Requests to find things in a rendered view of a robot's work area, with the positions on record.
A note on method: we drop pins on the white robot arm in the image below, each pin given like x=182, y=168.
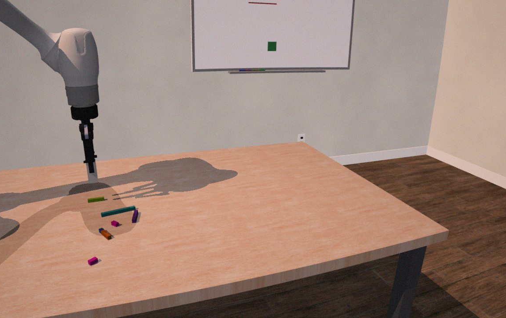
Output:
x=72, y=53

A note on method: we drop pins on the lime green rod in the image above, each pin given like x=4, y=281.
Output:
x=95, y=199

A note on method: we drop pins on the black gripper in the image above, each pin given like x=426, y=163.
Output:
x=86, y=129

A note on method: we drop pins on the orange rod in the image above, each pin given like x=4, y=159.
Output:
x=106, y=234

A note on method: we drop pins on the turquoise rod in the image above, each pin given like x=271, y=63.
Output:
x=117, y=211

